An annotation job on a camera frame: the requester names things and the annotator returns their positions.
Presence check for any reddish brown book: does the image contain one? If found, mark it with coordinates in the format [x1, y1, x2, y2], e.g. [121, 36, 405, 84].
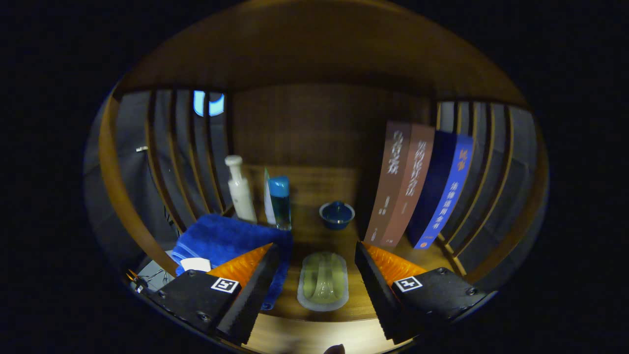
[381, 124, 436, 248]

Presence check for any pale green soap with tray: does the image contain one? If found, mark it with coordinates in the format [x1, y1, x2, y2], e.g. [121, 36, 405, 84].
[297, 251, 349, 312]

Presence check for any dark blue lidded teacup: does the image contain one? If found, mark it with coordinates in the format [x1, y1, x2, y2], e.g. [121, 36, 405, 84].
[319, 201, 356, 231]

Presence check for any white pump bottle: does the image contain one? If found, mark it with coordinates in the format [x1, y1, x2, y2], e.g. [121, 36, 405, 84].
[225, 155, 257, 223]

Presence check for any folded blue towel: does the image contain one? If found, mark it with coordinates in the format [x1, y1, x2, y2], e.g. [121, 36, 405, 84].
[171, 213, 294, 310]

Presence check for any dark brown book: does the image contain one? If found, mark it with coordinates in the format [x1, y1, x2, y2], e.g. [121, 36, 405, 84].
[364, 121, 412, 245]

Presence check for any white tube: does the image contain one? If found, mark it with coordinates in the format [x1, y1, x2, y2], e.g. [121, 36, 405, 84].
[263, 168, 277, 226]

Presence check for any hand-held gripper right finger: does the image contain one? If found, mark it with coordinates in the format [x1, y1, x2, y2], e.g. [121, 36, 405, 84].
[354, 241, 487, 345]

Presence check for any wooden countertop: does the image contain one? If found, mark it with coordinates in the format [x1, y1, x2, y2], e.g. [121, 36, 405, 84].
[162, 165, 472, 323]

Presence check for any wooden drawer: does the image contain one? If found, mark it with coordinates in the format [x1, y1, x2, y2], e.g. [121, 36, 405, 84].
[243, 312, 394, 354]

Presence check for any wooden cabinet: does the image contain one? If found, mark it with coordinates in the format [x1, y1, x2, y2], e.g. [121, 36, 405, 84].
[98, 0, 550, 354]

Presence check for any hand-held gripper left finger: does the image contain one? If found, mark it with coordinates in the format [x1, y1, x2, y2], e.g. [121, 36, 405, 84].
[147, 243, 281, 345]

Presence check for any blue book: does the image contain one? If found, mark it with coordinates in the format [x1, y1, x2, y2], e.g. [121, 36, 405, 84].
[407, 130, 475, 250]

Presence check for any teal bottle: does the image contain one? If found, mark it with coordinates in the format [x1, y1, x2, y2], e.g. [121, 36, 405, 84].
[268, 176, 292, 231]

